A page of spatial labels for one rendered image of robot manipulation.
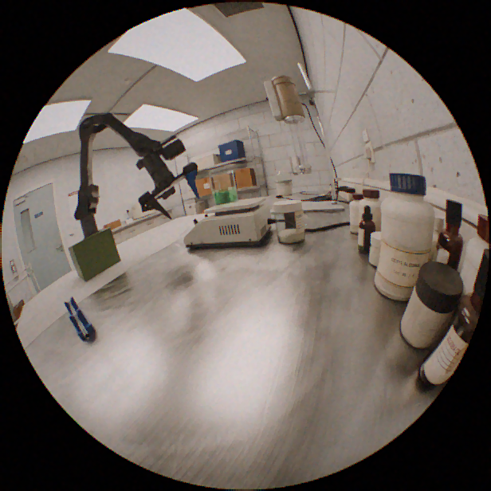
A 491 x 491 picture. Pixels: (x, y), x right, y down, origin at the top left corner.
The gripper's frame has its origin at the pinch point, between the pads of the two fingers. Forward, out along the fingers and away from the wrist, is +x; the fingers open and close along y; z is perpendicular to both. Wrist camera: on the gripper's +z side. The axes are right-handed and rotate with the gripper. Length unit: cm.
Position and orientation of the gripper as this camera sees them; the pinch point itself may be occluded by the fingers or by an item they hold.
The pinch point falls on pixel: (178, 198)
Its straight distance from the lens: 48.6
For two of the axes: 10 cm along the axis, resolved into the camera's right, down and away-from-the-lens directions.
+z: -2.8, 0.9, 9.6
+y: -7.4, 6.1, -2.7
